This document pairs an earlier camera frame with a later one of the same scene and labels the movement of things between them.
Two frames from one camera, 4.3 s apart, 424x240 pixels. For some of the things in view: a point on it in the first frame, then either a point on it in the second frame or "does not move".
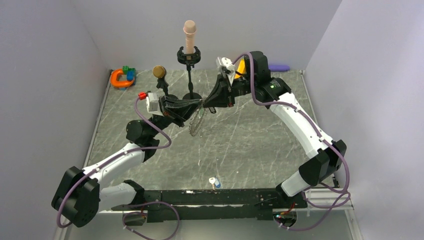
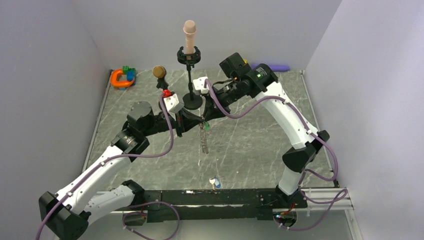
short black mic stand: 162,83 does not move
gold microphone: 159,71 does not move
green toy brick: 125,69 does not move
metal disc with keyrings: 196,121 → 204,137
